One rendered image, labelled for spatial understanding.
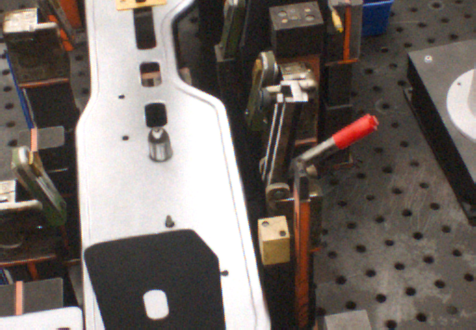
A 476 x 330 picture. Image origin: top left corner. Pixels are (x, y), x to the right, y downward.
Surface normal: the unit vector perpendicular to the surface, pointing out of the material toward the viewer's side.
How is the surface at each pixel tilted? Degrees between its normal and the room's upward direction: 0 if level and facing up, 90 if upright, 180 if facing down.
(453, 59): 2
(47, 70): 90
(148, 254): 90
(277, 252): 90
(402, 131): 0
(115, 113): 0
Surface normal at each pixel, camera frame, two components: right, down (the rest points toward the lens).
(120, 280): 0.15, 0.73
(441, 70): -0.05, -0.63
